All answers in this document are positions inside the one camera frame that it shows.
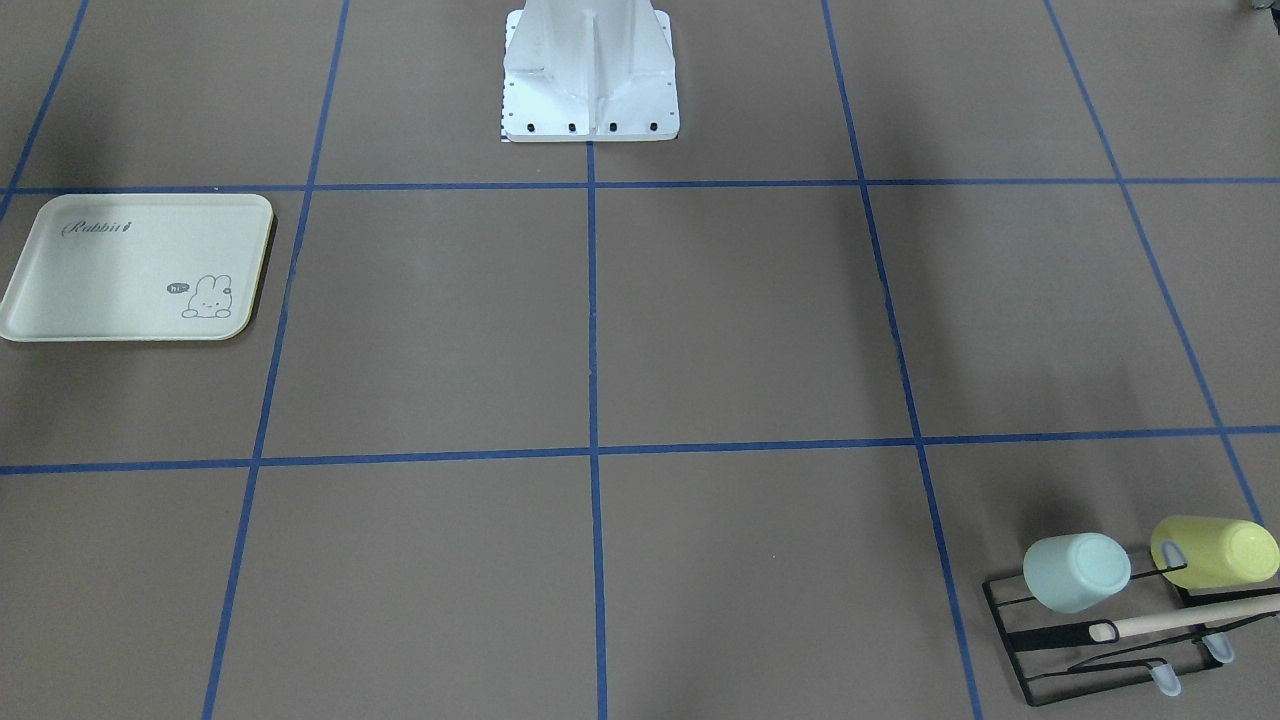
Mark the mint green cup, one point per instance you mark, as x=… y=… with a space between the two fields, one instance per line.
x=1072 y=573

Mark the cream rabbit tray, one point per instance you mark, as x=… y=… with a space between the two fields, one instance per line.
x=139 y=267

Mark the yellow cup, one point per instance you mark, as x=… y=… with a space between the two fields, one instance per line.
x=1200 y=554

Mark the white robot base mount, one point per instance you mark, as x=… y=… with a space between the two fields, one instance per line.
x=589 y=71

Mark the black wire cup rack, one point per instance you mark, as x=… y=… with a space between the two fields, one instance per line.
x=1155 y=635

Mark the wooden rack handle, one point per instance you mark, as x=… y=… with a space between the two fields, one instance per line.
x=1110 y=631

